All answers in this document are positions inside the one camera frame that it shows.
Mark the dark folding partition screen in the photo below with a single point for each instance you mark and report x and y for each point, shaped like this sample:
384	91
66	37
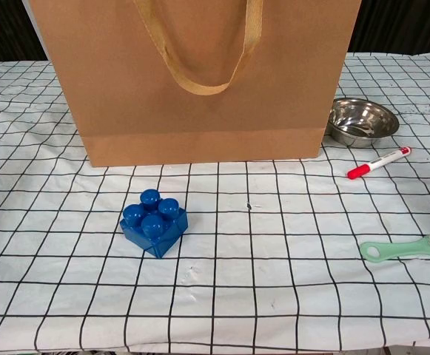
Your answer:
0	29

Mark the white black-checked tablecloth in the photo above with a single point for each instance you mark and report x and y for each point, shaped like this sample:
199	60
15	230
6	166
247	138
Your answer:
274	296

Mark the stainless steel bowl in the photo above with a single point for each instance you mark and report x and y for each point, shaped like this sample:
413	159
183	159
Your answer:
362	122

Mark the mint green scrubbing brush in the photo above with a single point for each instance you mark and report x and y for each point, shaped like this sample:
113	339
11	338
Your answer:
396	251

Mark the blue four-stud building block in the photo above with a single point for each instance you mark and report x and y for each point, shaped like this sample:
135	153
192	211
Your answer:
151	225

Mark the brown paper shopping bag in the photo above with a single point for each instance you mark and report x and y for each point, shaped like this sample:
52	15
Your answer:
200	118

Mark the red and white marker pen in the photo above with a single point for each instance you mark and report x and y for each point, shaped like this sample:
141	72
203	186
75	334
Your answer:
379	161

